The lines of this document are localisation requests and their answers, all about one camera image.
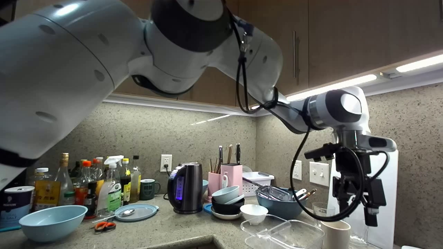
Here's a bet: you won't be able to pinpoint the clear plastic container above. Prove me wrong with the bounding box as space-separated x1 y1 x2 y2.
270 220 324 249
240 215 293 249

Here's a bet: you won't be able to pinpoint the stacked grey black bowls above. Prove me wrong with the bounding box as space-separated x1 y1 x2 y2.
211 186 245 215

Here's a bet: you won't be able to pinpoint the light blue plate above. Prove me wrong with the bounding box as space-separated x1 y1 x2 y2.
115 204 159 222

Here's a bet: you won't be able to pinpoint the stainless steel sink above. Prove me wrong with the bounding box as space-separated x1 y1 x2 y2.
146 235 225 249

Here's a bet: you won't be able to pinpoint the dark soy sauce bottle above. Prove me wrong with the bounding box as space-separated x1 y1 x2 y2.
120 158 131 205

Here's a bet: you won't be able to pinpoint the small white bowl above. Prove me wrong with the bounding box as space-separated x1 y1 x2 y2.
239 205 268 224

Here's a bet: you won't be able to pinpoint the dark blue bowl with utensils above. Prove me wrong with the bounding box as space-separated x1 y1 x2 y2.
256 186 301 220

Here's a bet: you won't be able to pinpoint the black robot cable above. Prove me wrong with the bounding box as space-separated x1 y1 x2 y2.
227 9 391 223

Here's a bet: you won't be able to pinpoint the black electric kettle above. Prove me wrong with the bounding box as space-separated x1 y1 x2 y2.
167 162 202 215

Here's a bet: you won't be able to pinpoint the tall glass oil bottle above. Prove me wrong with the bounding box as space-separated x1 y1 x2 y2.
55 152 74 205

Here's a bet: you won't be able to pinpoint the yellow label jar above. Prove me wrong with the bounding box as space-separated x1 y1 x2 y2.
33 168 61 211

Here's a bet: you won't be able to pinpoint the red handled scissors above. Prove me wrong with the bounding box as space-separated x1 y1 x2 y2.
94 220 116 233

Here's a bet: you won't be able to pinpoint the wooden upper cabinets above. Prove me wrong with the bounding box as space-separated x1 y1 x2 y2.
109 0 443 108

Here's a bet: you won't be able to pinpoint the white light switch plate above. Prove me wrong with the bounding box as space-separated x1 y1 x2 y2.
308 162 329 187

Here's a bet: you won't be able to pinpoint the white blue canister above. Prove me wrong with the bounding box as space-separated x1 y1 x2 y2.
0 186 34 229

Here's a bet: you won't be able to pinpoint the red cap sauce bottle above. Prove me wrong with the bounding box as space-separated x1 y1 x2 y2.
74 159 91 205

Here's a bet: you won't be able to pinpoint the pink utensil cup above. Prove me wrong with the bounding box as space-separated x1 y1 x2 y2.
207 159 220 195

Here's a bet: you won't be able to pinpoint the white cutting board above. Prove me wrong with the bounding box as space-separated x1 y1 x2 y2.
326 151 398 249

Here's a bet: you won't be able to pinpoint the yellow green bottle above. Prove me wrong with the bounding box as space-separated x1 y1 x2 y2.
130 155 141 202

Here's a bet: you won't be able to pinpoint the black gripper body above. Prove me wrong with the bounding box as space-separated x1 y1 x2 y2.
304 144 387 213

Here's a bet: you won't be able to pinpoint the light blue bowl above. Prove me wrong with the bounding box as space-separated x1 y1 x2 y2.
19 205 87 242

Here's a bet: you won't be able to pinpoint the white mug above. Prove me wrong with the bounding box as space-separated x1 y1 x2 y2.
319 222 351 249

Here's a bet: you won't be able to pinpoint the dark green mug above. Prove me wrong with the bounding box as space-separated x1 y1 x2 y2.
139 179 160 201

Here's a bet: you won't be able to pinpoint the white dish rack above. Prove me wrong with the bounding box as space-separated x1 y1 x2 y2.
242 172 274 197

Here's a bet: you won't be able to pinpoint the white outlet right wall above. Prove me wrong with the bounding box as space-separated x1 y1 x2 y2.
292 161 303 180

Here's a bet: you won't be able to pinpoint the white wall outlet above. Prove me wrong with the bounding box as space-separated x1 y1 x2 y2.
160 154 171 173

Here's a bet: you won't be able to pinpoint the pink knife block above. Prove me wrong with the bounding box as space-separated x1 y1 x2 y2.
220 144 242 188

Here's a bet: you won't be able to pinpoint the under cabinet light strip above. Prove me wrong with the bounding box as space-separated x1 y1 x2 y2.
285 51 443 103

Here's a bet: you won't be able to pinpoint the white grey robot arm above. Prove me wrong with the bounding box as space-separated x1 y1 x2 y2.
0 0 396 226

